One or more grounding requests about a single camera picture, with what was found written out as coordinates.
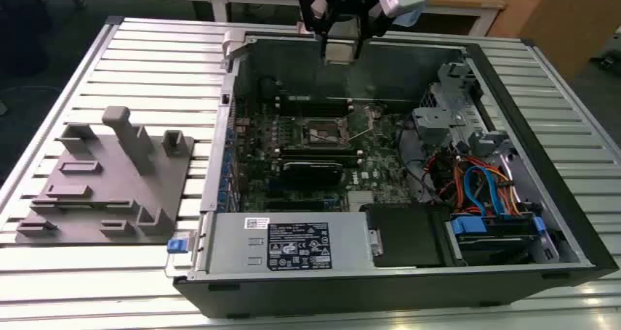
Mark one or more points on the grey parts rack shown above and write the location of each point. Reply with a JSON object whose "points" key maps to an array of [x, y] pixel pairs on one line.
{"points": [[111, 184]]}

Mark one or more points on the black plastic drive cover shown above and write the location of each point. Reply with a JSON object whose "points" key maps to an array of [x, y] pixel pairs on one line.
{"points": [[408, 235]]}

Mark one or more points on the grey case latch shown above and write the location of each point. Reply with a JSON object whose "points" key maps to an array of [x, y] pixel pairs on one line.
{"points": [[231, 43]]}

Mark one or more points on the silver CPU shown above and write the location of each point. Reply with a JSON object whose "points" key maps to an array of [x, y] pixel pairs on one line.
{"points": [[341, 52]]}

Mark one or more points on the silver power supply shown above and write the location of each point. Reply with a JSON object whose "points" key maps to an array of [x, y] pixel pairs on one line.
{"points": [[233, 246]]}

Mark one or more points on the green motherboard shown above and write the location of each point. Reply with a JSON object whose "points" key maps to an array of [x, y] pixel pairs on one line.
{"points": [[388, 177]]}

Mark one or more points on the white barcode sticker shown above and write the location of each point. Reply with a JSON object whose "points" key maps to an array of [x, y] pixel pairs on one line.
{"points": [[255, 222]]}

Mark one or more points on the wooden cabinet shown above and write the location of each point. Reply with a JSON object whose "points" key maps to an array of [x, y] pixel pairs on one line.
{"points": [[557, 17]]}

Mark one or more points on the silver chipset heatsink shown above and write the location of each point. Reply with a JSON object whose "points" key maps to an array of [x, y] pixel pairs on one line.
{"points": [[361, 197]]}

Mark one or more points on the white case sticker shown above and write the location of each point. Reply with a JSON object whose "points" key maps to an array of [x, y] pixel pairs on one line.
{"points": [[299, 97]]}

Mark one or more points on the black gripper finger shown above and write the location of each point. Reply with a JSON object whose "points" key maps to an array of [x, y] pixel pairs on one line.
{"points": [[376, 24], [315, 21]]}

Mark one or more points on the black expansion slot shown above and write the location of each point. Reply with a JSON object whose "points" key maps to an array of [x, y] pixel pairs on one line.
{"points": [[289, 208], [291, 201]]}

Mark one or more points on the black PC case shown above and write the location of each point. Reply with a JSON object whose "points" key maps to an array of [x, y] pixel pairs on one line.
{"points": [[339, 293]]}

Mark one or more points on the metal drive cage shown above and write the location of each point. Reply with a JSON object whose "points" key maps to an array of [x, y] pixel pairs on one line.
{"points": [[437, 121]]}

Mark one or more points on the blue case latch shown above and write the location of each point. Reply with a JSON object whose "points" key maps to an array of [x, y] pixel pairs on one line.
{"points": [[175, 246]]}

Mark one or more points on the CPU socket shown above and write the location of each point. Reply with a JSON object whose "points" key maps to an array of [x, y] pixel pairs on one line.
{"points": [[322, 135]]}

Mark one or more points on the black rating label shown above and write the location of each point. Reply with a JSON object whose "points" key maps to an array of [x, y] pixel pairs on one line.
{"points": [[301, 246]]}

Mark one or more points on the hard disk in blue carrier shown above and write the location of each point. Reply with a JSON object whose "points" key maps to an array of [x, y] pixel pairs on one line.
{"points": [[468, 225]]}

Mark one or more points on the black graphics card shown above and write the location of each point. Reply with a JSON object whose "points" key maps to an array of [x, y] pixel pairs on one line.
{"points": [[310, 173]]}

